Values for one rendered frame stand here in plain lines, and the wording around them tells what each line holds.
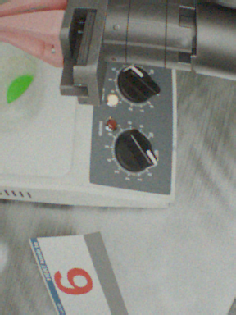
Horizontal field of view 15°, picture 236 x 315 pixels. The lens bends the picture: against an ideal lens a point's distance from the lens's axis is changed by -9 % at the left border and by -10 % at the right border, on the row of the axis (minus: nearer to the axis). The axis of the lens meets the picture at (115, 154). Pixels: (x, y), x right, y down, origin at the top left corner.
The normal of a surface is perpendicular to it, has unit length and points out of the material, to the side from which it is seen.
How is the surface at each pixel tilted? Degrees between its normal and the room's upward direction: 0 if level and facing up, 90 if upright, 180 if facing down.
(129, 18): 17
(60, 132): 0
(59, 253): 40
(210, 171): 0
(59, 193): 90
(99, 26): 0
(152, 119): 30
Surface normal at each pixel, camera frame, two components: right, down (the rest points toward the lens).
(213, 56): -0.11, 0.63
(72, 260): 0.59, -0.37
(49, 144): -0.04, -0.25
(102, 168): 0.47, -0.21
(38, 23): -0.39, -0.27
